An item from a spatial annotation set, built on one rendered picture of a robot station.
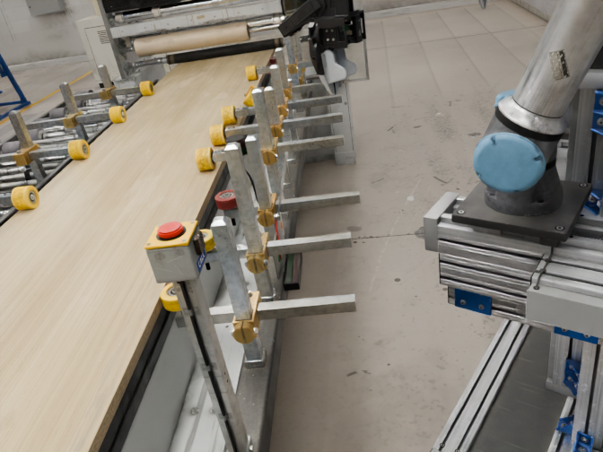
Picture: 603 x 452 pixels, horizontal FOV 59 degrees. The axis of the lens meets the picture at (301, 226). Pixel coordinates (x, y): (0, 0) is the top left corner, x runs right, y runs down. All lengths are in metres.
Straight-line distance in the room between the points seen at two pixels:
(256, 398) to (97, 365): 0.35
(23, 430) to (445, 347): 1.69
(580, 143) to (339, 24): 0.62
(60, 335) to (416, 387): 1.37
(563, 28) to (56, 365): 1.11
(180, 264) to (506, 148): 0.56
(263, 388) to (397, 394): 0.98
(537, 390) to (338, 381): 0.76
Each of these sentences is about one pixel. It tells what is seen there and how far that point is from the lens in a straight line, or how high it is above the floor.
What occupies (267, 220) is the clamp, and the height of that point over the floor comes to 0.85.
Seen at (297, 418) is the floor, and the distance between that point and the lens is 2.16.
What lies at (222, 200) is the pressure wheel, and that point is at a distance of 1.69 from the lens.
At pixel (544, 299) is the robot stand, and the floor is 0.94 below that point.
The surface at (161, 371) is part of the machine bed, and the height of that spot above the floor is 0.77.
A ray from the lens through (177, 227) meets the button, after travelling 0.86.
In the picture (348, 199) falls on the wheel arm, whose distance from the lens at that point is 1.68.
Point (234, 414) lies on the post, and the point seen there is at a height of 0.83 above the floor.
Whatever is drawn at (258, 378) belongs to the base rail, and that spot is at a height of 0.70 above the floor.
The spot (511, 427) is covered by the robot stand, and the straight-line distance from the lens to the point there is 1.83.
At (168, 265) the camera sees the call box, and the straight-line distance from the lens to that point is 0.86.
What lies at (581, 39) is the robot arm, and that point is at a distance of 0.92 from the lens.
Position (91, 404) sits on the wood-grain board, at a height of 0.90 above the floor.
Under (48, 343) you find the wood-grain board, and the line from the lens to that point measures 1.33.
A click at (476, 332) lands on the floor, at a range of 2.45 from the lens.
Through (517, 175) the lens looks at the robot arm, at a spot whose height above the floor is 1.19.
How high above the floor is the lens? 1.60
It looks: 29 degrees down
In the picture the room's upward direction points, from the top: 10 degrees counter-clockwise
